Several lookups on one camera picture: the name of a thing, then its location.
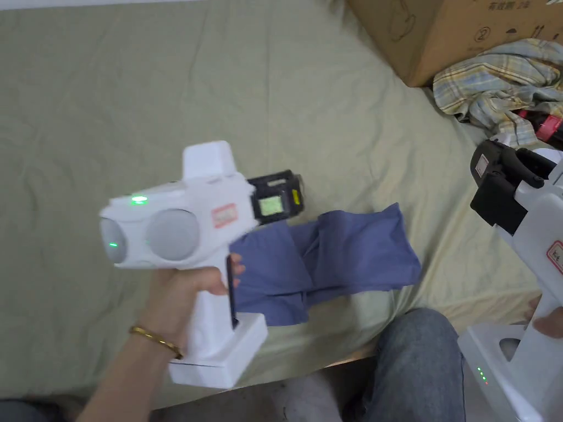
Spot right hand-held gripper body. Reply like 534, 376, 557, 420
457, 137, 563, 422

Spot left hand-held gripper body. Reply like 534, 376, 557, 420
98, 140, 269, 390

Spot person's left forearm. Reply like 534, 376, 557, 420
76, 326, 183, 422

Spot person's right hand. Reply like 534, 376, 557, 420
533, 307, 563, 340

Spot person's left hand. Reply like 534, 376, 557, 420
131, 252, 246, 354

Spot red and black object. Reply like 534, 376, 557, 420
514, 107, 563, 148

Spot plaid cloth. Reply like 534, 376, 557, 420
433, 38, 563, 148

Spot blue garment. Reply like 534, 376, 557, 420
228, 203, 423, 327

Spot bed with pale green sheet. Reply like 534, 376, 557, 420
0, 0, 563, 410

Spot brown cardboard carton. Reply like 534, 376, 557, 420
347, 0, 563, 88

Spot person's legs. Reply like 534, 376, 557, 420
272, 307, 468, 422

